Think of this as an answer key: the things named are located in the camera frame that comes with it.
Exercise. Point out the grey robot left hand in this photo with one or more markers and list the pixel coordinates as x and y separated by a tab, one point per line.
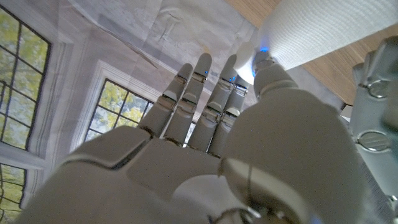
376	118

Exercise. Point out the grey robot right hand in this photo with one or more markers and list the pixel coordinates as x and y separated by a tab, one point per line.
186	180

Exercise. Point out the white gauze bandage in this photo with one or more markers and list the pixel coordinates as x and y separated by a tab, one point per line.
311	31

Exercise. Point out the printed window backdrop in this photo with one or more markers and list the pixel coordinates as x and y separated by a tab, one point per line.
93	46

